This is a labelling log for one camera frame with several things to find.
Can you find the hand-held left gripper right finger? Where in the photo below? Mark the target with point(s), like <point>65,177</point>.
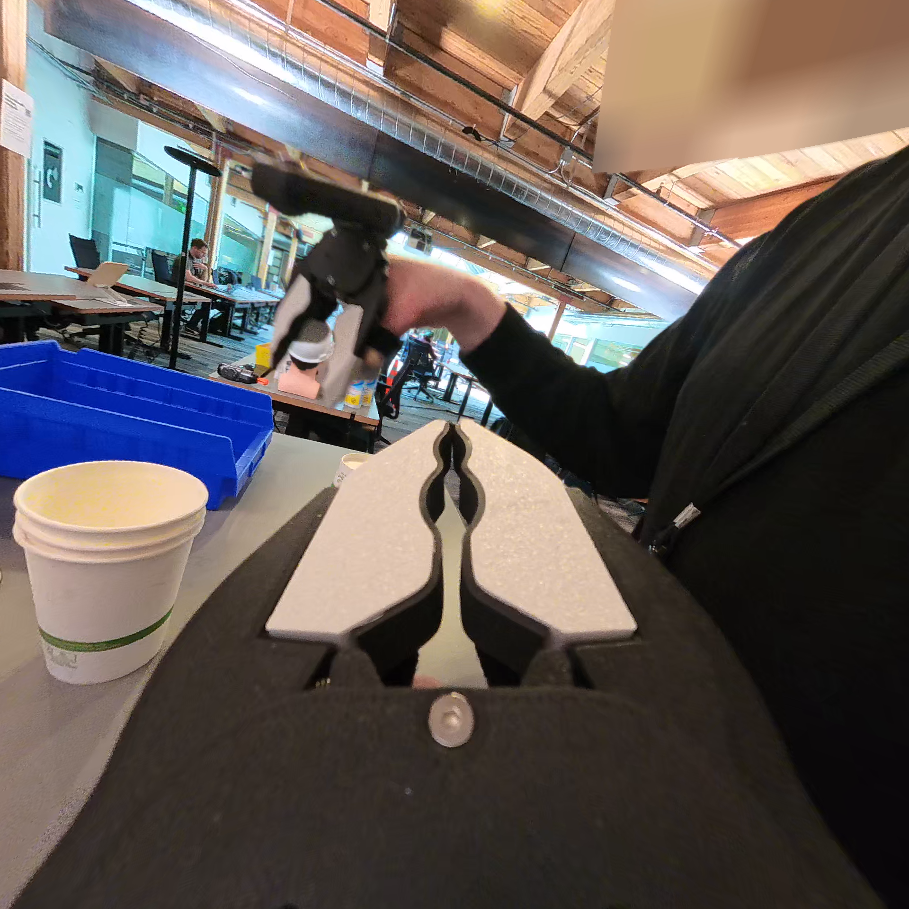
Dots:
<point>547,554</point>

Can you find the person's right forearm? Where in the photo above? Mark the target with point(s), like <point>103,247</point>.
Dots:
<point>568,398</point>

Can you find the small white lidded cup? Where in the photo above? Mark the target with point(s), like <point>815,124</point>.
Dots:
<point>349,469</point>

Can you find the person in black sweater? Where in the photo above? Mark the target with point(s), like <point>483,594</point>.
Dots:
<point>781,639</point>

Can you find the blue plastic bin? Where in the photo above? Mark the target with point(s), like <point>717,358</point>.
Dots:
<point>142,426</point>

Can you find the black office chair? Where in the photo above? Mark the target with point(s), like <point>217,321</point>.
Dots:
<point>412,369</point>
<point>84,250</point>

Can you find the grey desk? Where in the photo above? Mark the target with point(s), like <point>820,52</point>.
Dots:
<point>42,745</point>

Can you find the cluttered work table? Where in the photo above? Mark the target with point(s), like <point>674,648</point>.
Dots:
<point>305,401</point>

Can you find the black floor lamp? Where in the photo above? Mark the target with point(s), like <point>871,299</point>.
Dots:
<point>190,248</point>

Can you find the person's right hand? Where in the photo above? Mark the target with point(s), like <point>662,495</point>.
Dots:
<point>440,298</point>

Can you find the ceiling mounted projector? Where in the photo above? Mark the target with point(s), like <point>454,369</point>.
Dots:
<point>419,240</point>

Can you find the pink roll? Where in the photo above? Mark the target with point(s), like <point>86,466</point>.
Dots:
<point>300,382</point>

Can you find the yellow label bottle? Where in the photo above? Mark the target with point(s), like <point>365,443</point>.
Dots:
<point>359,394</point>

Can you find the large black ceiling duct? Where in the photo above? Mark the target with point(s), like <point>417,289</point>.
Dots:
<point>426,170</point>

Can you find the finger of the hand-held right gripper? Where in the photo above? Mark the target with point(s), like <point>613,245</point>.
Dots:
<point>351,355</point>
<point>287,327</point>

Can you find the wooden top office desk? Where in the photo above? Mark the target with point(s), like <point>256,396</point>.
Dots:
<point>42,284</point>
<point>234,295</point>

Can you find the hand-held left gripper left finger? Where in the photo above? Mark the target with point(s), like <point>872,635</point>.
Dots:
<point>369,540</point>

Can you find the white paper wall notice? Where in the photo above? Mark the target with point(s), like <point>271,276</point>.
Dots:
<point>15,113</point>

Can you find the black wall sign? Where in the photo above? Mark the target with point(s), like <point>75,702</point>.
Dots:
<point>52,170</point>

